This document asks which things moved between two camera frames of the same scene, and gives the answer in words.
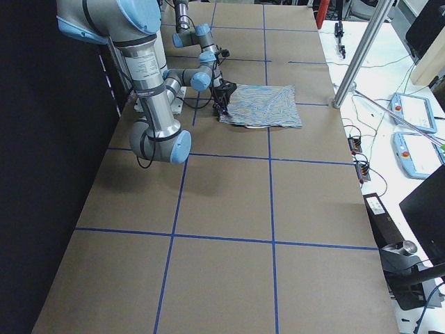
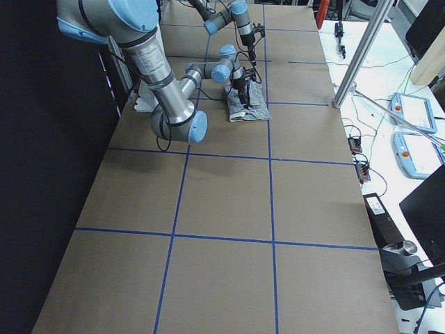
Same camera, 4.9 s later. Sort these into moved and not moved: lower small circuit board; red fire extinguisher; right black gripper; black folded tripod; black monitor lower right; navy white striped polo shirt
Moved: right black gripper; navy white striped polo shirt
Not moved: red fire extinguisher; lower small circuit board; black monitor lower right; black folded tripod
